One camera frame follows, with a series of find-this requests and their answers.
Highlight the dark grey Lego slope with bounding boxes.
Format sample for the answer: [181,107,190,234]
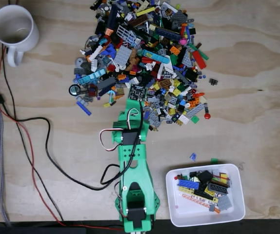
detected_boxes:
[96,77,117,91]

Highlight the red long Lego brick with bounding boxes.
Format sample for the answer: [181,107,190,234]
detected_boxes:
[191,50,207,70]

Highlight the thin red cable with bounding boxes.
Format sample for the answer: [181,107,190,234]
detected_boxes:
[0,45,125,232]

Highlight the thick black cable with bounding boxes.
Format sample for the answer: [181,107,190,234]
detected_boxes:
[0,84,121,191]

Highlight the dark blue long Lego plate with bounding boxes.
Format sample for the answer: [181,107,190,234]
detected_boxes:
[154,26,182,41]

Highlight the brown Lego plate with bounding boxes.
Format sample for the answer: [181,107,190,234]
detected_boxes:
[128,15,149,28]

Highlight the blue narrow Lego plate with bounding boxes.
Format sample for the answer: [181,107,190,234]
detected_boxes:
[76,100,93,117]

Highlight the light blue Lego panel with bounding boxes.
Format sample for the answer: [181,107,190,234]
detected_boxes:
[78,68,107,85]

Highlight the grey round Lego piece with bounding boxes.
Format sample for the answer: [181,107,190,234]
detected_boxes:
[75,57,88,68]

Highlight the grey wedge Lego plate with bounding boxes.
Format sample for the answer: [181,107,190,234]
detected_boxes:
[181,51,194,68]

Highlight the blue Lego brick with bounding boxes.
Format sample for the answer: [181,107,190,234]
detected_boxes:
[178,179,200,191]

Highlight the white red black servo wire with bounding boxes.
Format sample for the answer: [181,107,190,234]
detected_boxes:
[99,108,142,154]

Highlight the yellow long Lego plate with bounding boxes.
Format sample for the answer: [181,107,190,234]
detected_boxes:
[136,6,156,17]

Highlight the grey square Lego plate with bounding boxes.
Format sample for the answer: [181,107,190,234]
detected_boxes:
[113,45,133,66]

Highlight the black Lego ring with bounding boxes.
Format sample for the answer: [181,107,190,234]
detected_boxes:
[68,84,81,97]

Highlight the grey long Lego plate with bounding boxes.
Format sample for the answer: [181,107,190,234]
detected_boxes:
[185,102,205,119]

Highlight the thin black cable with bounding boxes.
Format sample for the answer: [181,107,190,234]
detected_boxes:
[1,43,64,221]

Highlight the black long Lego brick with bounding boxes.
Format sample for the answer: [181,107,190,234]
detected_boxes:
[106,4,119,30]

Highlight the cyan long Lego plate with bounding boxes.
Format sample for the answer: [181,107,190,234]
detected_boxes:
[142,49,170,64]

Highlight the white small Lego plate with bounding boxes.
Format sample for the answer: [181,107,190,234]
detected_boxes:
[178,114,191,125]

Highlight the white lattice Lego window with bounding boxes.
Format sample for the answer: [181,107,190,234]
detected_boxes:
[116,24,135,42]

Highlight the white ceramic mug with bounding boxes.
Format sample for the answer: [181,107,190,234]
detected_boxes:
[0,4,40,68]

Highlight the dark grey Lego brick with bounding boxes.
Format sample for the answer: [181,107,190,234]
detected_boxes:
[208,182,229,195]

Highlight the white plastic bin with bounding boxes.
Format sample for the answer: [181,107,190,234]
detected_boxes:
[165,163,246,228]

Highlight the black camera circuit board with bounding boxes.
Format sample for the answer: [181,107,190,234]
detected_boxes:
[128,83,148,102]

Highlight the white pink long Lego plate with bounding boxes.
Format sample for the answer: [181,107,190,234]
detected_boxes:
[179,192,216,208]

